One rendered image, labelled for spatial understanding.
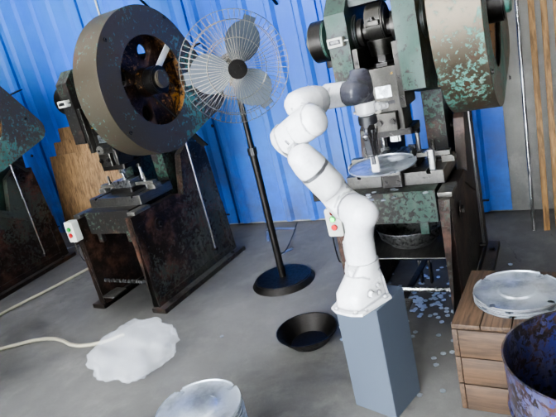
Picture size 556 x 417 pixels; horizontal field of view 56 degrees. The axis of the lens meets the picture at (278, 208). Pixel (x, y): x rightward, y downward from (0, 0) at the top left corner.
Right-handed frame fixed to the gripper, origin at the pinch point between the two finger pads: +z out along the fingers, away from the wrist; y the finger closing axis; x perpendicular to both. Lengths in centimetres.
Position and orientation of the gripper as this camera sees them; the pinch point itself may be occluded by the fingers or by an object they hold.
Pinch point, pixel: (375, 163)
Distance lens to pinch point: 219.4
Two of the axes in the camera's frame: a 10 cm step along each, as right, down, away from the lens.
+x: 8.7, -0.5, -5.0
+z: 2.2, 9.3, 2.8
